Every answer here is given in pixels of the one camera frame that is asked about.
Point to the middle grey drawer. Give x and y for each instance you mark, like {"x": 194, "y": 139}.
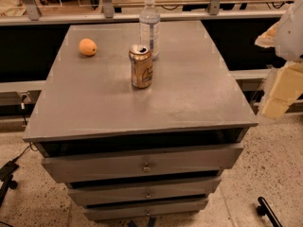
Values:
{"x": 144, "y": 191}

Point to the black chair leg right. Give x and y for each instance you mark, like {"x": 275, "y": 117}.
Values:
{"x": 264, "y": 209}

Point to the grey drawer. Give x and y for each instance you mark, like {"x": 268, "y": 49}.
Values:
{"x": 144, "y": 191}
{"x": 146, "y": 209}
{"x": 138, "y": 163}

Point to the bottom grey drawer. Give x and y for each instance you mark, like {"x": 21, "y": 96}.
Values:
{"x": 146, "y": 209}

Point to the grey drawer cabinet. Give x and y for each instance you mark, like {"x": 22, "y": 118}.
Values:
{"x": 88, "y": 104}

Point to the top grey drawer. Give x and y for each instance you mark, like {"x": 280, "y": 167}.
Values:
{"x": 138, "y": 163}

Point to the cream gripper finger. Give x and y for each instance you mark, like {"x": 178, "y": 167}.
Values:
{"x": 285, "y": 90}
{"x": 268, "y": 38}

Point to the black chair leg left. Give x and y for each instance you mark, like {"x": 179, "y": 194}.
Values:
{"x": 8, "y": 183}

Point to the clear plastic water bottle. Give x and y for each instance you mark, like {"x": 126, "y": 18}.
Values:
{"x": 149, "y": 27}

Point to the grey metal railing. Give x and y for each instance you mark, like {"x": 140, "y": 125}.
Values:
{"x": 30, "y": 12}

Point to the orange fruit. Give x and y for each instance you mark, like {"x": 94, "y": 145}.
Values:
{"x": 87, "y": 47}

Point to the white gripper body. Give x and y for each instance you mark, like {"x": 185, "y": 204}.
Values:
{"x": 292, "y": 37}

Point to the orange soda can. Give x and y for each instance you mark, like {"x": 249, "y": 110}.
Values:
{"x": 141, "y": 66}

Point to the black chair leg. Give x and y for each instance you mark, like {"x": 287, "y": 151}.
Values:
{"x": 8, "y": 183}
{"x": 264, "y": 209}

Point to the black power adapter with cable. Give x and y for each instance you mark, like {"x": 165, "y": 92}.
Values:
{"x": 11, "y": 165}

